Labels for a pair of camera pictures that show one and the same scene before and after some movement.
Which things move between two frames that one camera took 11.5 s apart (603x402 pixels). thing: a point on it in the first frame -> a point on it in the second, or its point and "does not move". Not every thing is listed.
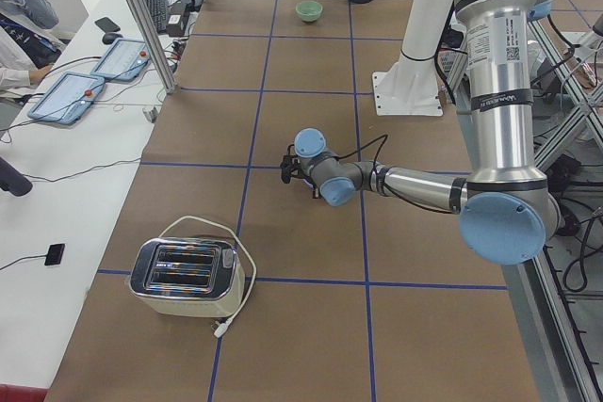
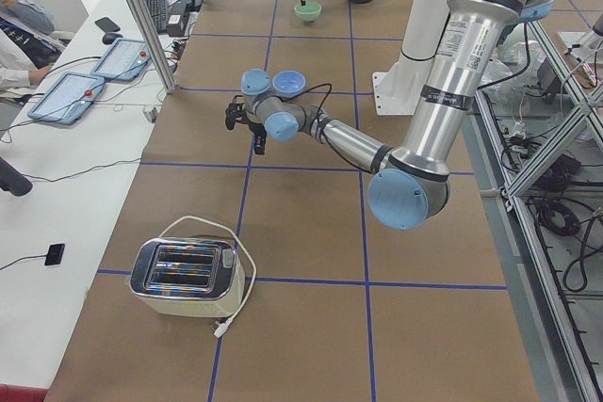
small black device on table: x=55 y=254 does not move
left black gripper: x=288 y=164 -> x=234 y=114
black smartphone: x=106 y=24 does not move
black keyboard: x=156 y=2 does not move
